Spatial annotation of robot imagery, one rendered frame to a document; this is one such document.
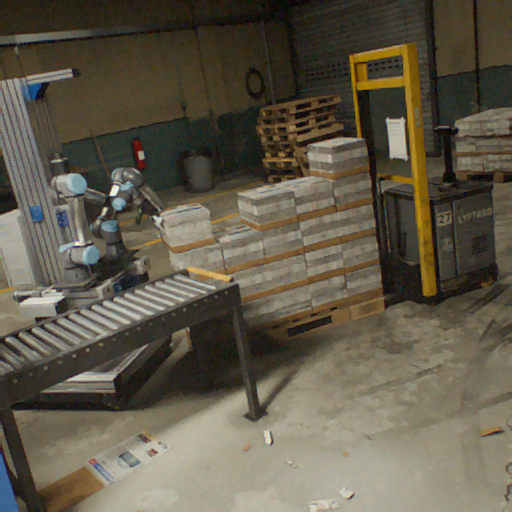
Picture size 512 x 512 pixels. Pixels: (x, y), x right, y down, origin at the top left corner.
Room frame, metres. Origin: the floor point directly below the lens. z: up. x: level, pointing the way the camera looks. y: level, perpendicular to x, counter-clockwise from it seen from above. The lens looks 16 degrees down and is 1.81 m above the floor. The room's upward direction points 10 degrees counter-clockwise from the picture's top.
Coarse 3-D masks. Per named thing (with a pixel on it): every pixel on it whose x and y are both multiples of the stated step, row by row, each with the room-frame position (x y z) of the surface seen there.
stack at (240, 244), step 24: (216, 240) 3.96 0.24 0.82; (240, 240) 3.88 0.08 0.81; (264, 240) 3.93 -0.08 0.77; (288, 240) 3.99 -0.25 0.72; (312, 240) 4.04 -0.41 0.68; (192, 264) 3.76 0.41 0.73; (216, 264) 3.82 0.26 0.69; (264, 264) 3.96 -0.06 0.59; (288, 264) 3.97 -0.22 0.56; (312, 264) 4.03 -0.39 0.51; (336, 264) 4.08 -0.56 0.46; (240, 288) 3.86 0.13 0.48; (264, 288) 3.91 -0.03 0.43; (312, 288) 4.02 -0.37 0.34; (336, 288) 4.07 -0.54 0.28; (264, 312) 3.91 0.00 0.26; (288, 312) 3.96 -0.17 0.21; (336, 312) 4.07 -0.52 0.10; (216, 336) 3.79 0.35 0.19; (264, 336) 4.03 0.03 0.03; (288, 336) 3.94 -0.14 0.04; (216, 360) 3.78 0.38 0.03
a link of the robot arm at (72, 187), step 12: (60, 180) 3.49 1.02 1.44; (72, 180) 3.45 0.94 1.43; (84, 180) 3.51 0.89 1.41; (60, 192) 3.51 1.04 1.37; (72, 192) 3.45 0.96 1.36; (72, 204) 3.46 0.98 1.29; (72, 216) 3.47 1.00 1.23; (84, 216) 3.49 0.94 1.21; (84, 228) 3.47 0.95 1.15; (84, 240) 3.46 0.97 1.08; (72, 252) 3.48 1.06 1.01; (84, 252) 3.42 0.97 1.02; (96, 252) 3.47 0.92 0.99; (84, 264) 3.44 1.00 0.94
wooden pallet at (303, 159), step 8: (328, 128) 10.49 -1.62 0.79; (336, 128) 10.61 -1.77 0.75; (296, 136) 9.98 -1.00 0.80; (304, 136) 10.09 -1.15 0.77; (312, 136) 10.20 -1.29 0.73; (320, 136) 10.40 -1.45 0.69; (328, 136) 10.60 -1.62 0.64; (336, 136) 10.69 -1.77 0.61; (296, 144) 10.05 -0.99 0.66; (296, 152) 10.00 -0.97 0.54; (304, 152) 10.11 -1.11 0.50; (304, 160) 9.89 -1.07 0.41; (304, 168) 9.95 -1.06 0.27; (304, 176) 9.91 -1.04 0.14
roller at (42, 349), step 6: (18, 336) 2.84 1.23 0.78; (24, 336) 2.79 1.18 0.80; (30, 336) 2.77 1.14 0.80; (24, 342) 2.76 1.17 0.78; (30, 342) 2.71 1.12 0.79; (36, 342) 2.67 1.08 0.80; (42, 342) 2.67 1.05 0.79; (36, 348) 2.63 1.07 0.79; (42, 348) 2.59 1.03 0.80; (48, 348) 2.57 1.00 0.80; (42, 354) 2.56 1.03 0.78; (48, 354) 2.51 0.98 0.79
